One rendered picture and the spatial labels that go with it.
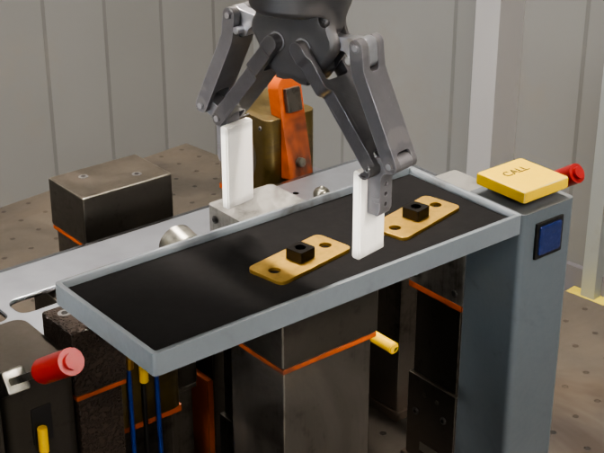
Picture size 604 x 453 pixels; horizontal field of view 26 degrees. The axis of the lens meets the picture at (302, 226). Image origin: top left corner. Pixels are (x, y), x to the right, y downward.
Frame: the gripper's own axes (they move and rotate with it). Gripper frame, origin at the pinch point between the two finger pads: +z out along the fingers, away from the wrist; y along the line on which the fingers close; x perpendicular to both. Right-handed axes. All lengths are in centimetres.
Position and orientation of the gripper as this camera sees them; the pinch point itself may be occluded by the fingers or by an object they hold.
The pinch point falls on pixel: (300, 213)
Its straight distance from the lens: 101.8
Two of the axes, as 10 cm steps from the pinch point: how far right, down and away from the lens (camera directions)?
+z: 0.0, 9.1, 4.2
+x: 6.7, -3.2, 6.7
